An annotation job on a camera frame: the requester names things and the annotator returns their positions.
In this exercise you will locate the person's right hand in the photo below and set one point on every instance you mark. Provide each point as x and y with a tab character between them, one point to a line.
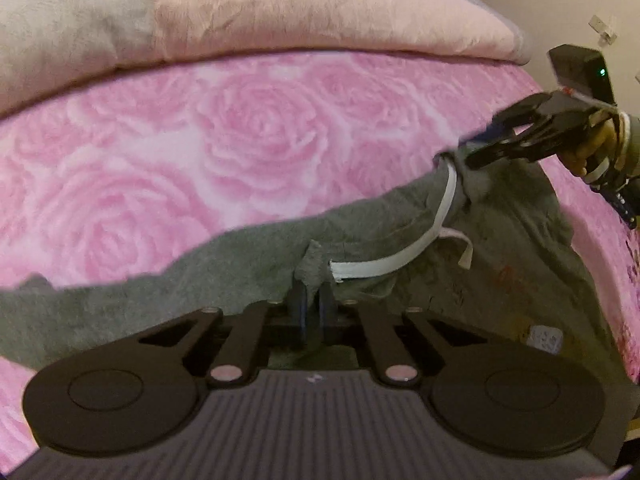
595	142

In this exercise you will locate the pink floral blanket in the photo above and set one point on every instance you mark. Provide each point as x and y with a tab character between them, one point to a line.
150	160

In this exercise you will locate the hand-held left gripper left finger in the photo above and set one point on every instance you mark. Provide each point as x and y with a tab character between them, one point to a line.
299	315

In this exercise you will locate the fluffy folded comforter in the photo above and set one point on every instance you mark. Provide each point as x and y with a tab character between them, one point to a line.
250	10

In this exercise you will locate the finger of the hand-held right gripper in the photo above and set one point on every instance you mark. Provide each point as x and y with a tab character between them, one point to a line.
520	110
500	152

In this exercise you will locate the grey t-shirt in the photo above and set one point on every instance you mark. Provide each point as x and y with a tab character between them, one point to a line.
500	260

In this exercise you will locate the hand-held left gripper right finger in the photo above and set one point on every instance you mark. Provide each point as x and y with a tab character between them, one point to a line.
326	315

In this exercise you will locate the white wall socket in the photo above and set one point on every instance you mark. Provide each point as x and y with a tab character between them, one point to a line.
602	30

